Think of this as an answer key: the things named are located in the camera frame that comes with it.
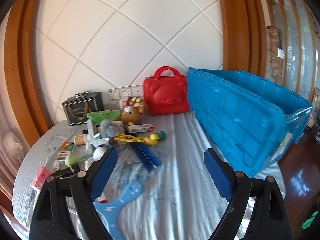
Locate green and orange box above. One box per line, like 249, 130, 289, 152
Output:
55, 142, 77, 161

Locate red and white toothpaste box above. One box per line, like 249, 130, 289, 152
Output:
126, 124, 155, 134

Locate pink tissue pack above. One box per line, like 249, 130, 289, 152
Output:
119, 96, 132, 112

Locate blue bristle brush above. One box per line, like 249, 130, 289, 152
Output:
131, 142, 163, 173

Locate brown bear plush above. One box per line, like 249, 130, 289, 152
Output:
121, 105, 141, 126

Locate wooden lattice screen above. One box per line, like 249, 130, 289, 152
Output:
260, 0, 320, 100

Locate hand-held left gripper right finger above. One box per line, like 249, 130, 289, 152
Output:
204, 148, 292, 240

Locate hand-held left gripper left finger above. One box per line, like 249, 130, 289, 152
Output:
29, 146, 118, 240

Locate grey plush toy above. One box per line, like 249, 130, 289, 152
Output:
99, 119, 125, 140

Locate white wall switch panel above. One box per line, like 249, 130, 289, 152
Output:
108, 88, 121, 101

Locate yellow duck tongs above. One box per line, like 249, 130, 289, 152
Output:
113, 133, 160, 146

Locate crumpled white tube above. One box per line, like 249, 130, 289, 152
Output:
90, 132, 110, 148

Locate blue plastic folding crate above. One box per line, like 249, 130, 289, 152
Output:
186, 67, 313, 178

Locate green round toy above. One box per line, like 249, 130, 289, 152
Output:
64, 154, 83, 168

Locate small white bottle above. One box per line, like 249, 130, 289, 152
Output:
73, 134, 90, 146

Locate clear plastic bag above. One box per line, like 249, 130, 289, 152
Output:
2, 131, 24, 155

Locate red packet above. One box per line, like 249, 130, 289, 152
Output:
30, 166, 52, 189

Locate wooden wall trim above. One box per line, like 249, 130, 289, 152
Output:
216, 0, 267, 77
4, 0, 58, 140

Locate green object on floor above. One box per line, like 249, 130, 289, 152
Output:
301, 211, 319, 229

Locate rolled patterned tapestry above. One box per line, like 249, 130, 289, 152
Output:
265, 26, 285, 85

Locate red plastic carry case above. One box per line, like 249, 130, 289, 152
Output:
143, 66, 190, 116

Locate brown plush with yellow paws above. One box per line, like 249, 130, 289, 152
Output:
129, 97, 148, 115

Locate green plush cloth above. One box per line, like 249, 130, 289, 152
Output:
86, 109, 122, 125

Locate blue plastic boomerang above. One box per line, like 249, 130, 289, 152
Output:
93, 180, 143, 240

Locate black gift box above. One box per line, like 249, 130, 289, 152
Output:
62, 91, 104, 126

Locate white plush toy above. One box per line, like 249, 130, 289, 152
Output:
84, 146, 108, 170

